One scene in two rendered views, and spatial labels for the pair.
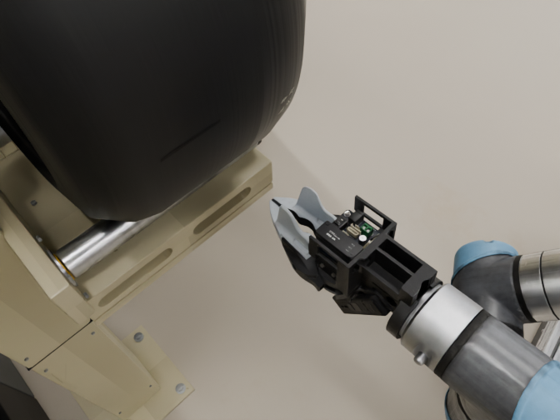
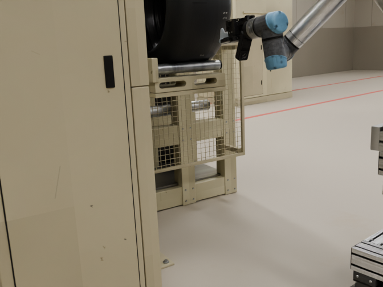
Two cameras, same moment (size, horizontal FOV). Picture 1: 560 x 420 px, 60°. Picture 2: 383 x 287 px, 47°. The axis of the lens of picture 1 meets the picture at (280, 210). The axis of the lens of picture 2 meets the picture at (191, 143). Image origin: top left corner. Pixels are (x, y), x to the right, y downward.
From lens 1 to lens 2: 1.61 m
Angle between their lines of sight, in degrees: 47
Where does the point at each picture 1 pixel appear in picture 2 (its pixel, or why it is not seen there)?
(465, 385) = (257, 21)
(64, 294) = (155, 60)
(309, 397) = (247, 272)
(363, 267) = (237, 22)
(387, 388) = (300, 273)
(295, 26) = not seen: outside the picture
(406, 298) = (246, 18)
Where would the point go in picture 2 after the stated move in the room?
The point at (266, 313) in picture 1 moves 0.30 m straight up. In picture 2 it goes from (225, 245) to (223, 188)
